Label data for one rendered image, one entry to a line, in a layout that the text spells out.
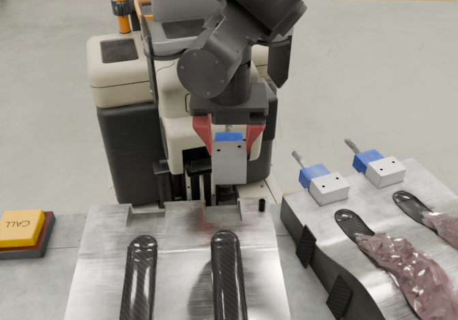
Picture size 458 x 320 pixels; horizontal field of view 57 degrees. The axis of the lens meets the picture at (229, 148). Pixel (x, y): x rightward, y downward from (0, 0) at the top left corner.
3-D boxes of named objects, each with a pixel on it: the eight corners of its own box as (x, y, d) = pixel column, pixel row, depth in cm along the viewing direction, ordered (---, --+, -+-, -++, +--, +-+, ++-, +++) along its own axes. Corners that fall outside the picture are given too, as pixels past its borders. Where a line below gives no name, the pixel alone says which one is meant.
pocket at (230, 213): (204, 216, 64) (203, 199, 62) (238, 214, 65) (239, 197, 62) (205, 240, 61) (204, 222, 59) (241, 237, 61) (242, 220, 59)
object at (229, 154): (214, 132, 73) (212, 105, 70) (243, 132, 73) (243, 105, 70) (212, 184, 63) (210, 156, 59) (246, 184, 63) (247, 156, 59)
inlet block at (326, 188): (281, 167, 77) (283, 144, 74) (304, 161, 78) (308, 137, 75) (317, 218, 68) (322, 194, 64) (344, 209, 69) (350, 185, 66)
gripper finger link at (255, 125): (263, 167, 60) (266, 112, 54) (212, 167, 60) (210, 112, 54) (260, 138, 65) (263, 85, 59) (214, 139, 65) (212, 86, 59)
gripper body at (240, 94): (268, 119, 55) (271, 68, 50) (189, 120, 55) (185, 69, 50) (264, 93, 60) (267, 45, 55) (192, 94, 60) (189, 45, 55)
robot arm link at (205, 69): (310, 1, 48) (252, -51, 46) (293, 43, 39) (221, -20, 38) (247, 70, 55) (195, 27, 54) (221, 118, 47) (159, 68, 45)
